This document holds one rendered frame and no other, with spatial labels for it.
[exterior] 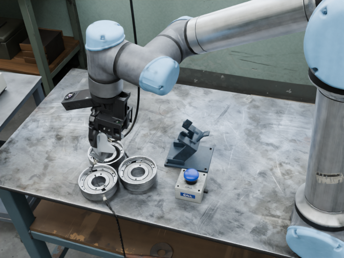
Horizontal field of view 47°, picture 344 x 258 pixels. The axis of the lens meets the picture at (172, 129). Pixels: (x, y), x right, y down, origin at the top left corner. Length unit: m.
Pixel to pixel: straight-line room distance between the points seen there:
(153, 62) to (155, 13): 1.95
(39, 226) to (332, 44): 1.11
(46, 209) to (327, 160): 1.01
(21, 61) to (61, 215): 1.65
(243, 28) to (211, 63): 2.00
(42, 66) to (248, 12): 2.02
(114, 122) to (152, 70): 0.20
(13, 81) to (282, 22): 1.35
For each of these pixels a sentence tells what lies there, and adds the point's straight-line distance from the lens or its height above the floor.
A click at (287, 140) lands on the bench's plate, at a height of 0.80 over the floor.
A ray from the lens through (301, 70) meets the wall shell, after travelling 2.68.
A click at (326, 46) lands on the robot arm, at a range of 0.54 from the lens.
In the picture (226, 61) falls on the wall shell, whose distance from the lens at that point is 2.71.
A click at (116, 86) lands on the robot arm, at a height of 1.15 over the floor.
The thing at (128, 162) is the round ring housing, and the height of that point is 0.83.
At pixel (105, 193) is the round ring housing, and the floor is 0.83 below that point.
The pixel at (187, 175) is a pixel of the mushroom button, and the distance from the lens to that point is 1.02.
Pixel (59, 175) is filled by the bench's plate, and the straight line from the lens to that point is 1.18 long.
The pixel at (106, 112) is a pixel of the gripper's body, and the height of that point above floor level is 1.07.
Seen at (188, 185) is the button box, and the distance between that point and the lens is 1.04.
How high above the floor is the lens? 1.63
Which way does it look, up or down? 41 degrees down
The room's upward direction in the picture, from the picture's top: 2 degrees counter-clockwise
